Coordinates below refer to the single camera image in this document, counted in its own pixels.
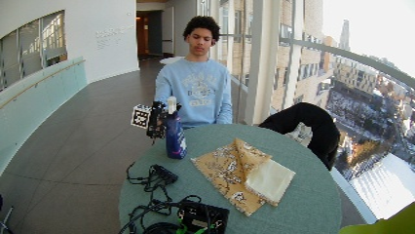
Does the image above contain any the person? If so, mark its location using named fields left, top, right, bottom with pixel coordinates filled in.
left=153, top=15, right=235, bottom=131

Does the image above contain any black jacket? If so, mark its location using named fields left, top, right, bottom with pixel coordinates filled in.
left=258, top=101, right=342, bottom=172

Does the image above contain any black adapter with cable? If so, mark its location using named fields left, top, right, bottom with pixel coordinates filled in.
left=148, top=164, right=181, bottom=186

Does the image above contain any blue spray bottle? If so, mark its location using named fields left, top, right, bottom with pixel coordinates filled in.
left=164, top=96, right=189, bottom=160

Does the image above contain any green cable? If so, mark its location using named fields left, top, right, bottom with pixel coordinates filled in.
left=175, top=217, right=219, bottom=234

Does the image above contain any black cable bundle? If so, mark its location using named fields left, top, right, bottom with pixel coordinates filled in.
left=119, top=161, right=205, bottom=234

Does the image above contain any yellow floral cloth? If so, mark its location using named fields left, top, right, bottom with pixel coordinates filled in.
left=189, top=136, right=297, bottom=217

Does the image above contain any black electronics box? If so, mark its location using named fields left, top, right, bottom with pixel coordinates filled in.
left=176, top=200, right=232, bottom=234

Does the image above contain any wooden handrail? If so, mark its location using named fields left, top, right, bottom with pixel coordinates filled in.
left=0, top=58, right=87, bottom=110

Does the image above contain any yellow-green object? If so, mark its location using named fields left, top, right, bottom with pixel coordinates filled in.
left=337, top=201, right=415, bottom=234

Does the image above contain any white marker cube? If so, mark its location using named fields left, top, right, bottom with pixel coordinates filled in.
left=129, top=103, right=153, bottom=130

